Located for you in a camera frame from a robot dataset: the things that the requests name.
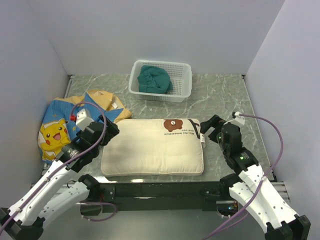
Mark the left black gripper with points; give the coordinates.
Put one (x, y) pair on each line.
(111, 131)

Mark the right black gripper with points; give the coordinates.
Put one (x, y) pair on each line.
(215, 122)

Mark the cream pillow with bear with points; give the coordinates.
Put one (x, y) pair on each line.
(161, 147)

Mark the blue yellow Pikachu pillowcase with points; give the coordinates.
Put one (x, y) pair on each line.
(57, 130)

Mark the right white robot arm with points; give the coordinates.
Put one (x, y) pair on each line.
(250, 187)

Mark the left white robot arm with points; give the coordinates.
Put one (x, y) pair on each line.
(28, 217)

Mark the green cloth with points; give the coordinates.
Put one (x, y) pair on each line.
(154, 80)

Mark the white plastic basket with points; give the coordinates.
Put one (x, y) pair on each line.
(181, 78)

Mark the black base bar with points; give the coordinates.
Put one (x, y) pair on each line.
(162, 196)

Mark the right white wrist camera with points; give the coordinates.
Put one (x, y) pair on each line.
(238, 119)

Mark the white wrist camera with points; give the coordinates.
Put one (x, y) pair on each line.
(238, 119)
(82, 119)

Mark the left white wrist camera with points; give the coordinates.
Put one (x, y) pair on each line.
(82, 119)

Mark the aluminium frame rail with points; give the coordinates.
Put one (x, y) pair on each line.
(281, 189)

